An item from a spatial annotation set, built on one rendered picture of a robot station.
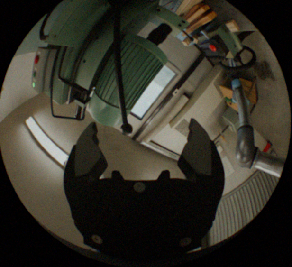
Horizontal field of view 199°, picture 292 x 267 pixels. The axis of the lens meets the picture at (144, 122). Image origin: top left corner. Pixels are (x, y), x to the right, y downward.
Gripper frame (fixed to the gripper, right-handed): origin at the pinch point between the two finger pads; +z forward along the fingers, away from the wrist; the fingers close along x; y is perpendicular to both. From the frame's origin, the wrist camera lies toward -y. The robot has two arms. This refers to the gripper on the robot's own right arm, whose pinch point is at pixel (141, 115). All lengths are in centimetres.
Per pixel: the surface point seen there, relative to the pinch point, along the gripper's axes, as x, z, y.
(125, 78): -4.5, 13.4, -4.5
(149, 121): 9, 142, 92
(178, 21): 13.3, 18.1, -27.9
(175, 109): 59, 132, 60
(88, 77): -17.0, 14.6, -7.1
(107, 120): -12.5, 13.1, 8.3
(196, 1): 17.6, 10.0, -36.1
